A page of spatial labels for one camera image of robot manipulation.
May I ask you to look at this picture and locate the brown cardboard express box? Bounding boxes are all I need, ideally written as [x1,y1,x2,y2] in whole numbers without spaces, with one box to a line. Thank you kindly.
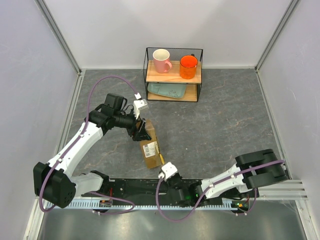
[139,119,162,169]

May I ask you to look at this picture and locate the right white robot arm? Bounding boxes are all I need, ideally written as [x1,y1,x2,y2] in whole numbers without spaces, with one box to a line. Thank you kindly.
[158,149,288,207]

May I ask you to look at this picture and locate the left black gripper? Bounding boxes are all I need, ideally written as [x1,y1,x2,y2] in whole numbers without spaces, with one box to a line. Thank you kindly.
[114,108,152,142]

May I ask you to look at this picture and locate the yellow utility knife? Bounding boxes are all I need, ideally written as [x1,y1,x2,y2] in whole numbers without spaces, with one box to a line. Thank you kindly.
[159,153,165,165]

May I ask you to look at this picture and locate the black wire wooden shelf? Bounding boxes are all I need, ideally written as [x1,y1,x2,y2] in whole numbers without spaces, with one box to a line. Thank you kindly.
[143,47,203,102]

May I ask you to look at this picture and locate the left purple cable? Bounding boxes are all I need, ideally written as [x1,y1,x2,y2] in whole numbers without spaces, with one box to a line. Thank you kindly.
[38,75,138,213]

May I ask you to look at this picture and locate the teal rectangular plate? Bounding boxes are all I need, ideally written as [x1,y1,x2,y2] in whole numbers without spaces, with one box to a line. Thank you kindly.
[147,83,187,99]

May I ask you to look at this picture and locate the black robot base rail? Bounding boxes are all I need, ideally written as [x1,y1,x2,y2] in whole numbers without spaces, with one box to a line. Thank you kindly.
[96,178,255,207]

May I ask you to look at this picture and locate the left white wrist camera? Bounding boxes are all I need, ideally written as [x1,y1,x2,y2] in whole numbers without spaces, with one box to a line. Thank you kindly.
[133,92,149,120]

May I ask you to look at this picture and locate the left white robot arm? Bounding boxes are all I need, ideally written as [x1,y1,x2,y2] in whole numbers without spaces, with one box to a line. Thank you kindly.
[33,93,151,209]

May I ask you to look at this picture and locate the pink ceramic mug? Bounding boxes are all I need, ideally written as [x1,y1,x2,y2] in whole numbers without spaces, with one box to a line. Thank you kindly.
[152,48,172,74]

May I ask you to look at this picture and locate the orange glass cup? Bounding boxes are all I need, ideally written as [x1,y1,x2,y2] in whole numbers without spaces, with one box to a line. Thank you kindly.
[179,54,198,80]

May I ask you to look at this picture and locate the slotted cable duct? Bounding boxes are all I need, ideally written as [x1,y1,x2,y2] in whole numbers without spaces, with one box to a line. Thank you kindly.
[46,198,251,211]

